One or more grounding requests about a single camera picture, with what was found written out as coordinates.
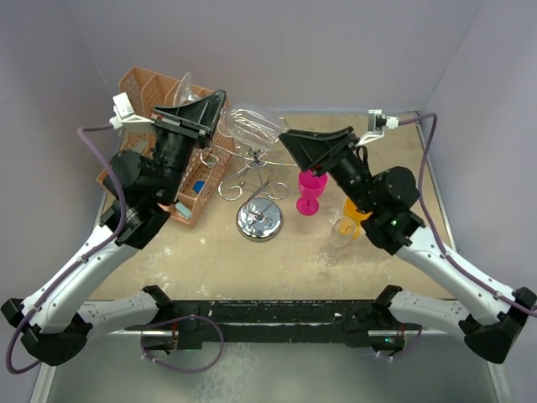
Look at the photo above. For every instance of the orange plastic goblet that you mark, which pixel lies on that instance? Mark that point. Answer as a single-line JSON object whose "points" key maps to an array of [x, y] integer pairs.
{"points": [[350, 211]]}

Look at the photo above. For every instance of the clear wine glass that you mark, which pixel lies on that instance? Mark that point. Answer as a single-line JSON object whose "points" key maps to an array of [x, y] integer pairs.
{"points": [[224, 132], [253, 127]]}

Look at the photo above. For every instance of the pink plastic goblet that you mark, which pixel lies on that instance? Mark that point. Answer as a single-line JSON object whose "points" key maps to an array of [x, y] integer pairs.
{"points": [[310, 187]]}

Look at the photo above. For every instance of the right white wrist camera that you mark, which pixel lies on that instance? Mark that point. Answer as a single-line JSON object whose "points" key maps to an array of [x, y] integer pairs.
{"points": [[377, 123]]}

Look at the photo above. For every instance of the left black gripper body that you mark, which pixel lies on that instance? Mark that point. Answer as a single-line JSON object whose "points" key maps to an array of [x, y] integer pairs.
{"points": [[179, 128]]}

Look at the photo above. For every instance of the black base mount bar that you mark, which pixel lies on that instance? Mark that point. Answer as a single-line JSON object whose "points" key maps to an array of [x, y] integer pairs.
{"points": [[353, 323]]}

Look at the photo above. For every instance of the light blue item in organizer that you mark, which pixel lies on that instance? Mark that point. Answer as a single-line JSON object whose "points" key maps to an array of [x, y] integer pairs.
{"points": [[183, 210]]}

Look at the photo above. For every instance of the blue eraser in organizer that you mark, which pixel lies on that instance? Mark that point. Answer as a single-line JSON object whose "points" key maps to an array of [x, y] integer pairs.
{"points": [[198, 186]]}

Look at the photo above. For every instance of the orange plastic file organizer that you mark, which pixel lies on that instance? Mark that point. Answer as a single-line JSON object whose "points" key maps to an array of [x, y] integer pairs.
{"points": [[146, 89]]}

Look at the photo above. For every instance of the small clear glass orange inside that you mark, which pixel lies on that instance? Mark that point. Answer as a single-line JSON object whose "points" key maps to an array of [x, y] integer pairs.
{"points": [[346, 227]]}

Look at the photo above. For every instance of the clear glass front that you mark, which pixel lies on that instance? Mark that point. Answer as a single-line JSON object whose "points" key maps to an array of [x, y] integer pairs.
{"points": [[330, 255]]}

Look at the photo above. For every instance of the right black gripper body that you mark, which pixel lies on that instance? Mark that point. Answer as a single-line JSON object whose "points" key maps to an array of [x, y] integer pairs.
{"points": [[341, 148]]}

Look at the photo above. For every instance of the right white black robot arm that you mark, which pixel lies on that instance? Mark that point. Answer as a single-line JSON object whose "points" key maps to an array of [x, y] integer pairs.
{"points": [[486, 314]]}

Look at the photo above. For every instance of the chrome wine glass rack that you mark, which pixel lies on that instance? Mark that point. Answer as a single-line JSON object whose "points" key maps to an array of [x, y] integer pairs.
{"points": [[259, 218]]}

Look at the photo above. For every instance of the grey card in organizer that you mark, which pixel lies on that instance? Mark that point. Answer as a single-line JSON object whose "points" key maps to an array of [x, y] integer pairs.
{"points": [[140, 147]]}

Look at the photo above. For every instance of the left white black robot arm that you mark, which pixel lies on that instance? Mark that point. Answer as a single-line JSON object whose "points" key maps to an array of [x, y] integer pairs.
{"points": [[56, 322]]}

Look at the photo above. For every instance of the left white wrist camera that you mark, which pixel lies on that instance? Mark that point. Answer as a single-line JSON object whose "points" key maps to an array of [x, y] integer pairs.
{"points": [[125, 116]]}

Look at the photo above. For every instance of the aluminium frame rails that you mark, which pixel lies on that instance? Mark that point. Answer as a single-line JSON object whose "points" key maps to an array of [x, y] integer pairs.
{"points": [[47, 373]]}

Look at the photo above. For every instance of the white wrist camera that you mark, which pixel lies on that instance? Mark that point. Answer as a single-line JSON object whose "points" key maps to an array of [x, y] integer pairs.
{"points": [[125, 116], [377, 123]]}

